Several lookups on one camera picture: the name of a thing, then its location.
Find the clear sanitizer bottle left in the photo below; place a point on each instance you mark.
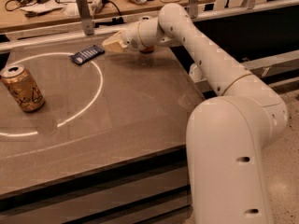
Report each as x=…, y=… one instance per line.
x=195, y=73

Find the grey metal bracket post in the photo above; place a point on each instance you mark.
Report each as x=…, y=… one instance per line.
x=86, y=18

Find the red coca-cola can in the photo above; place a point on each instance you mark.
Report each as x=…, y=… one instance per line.
x=147, y=49

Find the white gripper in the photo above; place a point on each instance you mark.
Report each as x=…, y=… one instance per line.
x=131, y=38

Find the blue rxbar blueberry bar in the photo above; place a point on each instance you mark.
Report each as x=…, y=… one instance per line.
x=86, y=55

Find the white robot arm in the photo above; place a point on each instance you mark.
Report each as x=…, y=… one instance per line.
x=225, y=134

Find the grey metal post right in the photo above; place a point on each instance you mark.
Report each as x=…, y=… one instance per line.
x=193, y=8

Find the gold soda can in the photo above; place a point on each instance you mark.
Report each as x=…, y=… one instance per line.
x=22, y=87

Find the metal railing beam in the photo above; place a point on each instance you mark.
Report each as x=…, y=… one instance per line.
x=63, y=32

